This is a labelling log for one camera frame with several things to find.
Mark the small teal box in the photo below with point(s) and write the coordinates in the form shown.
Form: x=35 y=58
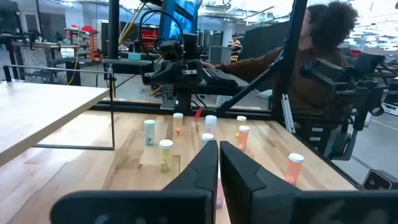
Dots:
x=134 y=56

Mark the black metal mounting frame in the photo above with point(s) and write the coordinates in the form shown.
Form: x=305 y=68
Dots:
x=140 y=107

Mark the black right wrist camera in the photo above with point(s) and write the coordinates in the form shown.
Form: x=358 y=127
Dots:
x=171 y=49

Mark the black computer keyboard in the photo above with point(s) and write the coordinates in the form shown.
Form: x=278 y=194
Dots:
x=219 y=77

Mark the silver aluminium extrusion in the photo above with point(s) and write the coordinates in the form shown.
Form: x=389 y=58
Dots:
x=287 y=115

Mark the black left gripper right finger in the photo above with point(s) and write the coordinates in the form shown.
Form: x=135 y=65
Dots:
x=248 y=199

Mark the salmon pill bottle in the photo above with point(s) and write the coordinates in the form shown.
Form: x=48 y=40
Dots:
x=293 y=169
x=243 y=138

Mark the yellow pill bottle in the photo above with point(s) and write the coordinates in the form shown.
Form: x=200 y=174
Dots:
x=165 y=155
x=240 y=122

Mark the yellow bottle with orange pills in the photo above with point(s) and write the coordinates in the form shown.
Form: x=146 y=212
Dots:
x=178 y=124

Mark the red storage bin rack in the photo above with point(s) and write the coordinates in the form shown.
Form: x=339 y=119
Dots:
x=90 y=40

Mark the pink pill bottle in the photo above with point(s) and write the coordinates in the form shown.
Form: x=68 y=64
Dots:
x=219 y=196

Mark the dark grey desk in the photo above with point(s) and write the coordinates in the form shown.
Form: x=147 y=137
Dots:
x=124 y=62
x=248 y=90

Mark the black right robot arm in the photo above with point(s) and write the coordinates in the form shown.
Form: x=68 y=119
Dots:
x=185 y=101

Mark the black diagonal brace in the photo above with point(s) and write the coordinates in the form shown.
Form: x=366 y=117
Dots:
x=248 y=85

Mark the grey cabinet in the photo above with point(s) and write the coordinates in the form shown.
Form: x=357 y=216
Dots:
x=219 y=55

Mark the black partition panel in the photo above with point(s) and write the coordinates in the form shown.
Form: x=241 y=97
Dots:
x=261 y=40

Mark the black camera box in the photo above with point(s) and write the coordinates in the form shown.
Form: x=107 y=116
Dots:
x=376 y=180

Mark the teal pill bottle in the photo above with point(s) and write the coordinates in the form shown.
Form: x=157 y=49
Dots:
x=149 y=133

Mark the person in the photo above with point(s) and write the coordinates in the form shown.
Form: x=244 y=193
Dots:
x=326 y=31
x=235 y=45

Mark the wooden shelf black metal frame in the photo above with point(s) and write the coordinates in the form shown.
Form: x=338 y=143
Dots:
x=46 y=109

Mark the black machine on stand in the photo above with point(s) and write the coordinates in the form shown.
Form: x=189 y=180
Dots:
x=342 y=87

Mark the grey background workbench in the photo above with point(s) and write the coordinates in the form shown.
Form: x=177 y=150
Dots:
x=31 y=45

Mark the large clear pill bottle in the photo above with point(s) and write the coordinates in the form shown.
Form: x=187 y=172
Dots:
x=211 y=123

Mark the blue monitor screen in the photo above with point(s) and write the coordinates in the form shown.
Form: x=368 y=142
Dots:
x=186 y=15

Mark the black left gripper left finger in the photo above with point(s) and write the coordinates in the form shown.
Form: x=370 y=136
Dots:
x=186 y=202

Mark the black gantry post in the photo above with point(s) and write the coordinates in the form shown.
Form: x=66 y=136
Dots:
x=290 y=46
x=113 y=28

